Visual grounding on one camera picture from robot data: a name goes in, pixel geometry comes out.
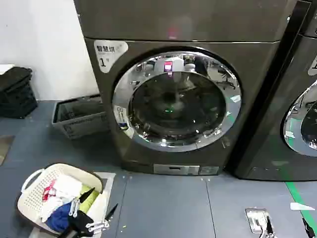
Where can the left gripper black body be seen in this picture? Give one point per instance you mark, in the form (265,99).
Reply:
(80,220)

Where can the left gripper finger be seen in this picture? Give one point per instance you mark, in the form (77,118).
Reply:
(111,213)
(85,194)

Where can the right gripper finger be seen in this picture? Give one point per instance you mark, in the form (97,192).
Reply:
(308,228)
(269,224)

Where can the yellow-green cloth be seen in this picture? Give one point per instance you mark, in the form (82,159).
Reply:
(90,199)

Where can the silver floor socket plate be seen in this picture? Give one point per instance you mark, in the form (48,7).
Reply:
(255,218)

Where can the white paper scrap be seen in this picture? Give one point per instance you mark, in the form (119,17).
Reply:
(301,207)

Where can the blue cloth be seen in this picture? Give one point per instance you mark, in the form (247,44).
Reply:
(58,218)

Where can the red and white cloth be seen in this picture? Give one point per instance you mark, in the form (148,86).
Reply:
(48,191)

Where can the white perforated laundry basket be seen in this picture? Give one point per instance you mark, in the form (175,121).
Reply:
(34,191)

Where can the grey plastic laundry basket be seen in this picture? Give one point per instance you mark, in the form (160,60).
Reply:
(79,116)

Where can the silver dryer base panel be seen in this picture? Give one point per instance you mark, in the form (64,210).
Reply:
(178,169)

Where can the round chrome door partly seen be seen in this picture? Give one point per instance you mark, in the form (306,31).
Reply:
(292,119)

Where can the round chrome glass dryer door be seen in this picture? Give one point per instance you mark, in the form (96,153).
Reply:
(230,109)

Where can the white number label sticker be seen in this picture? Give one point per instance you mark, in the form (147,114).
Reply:
(109,53)

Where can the grey dryer with partial door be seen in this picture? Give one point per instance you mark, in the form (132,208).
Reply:
(282,74)

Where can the grey front-load dryer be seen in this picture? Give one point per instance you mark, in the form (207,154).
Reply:
(173,22)

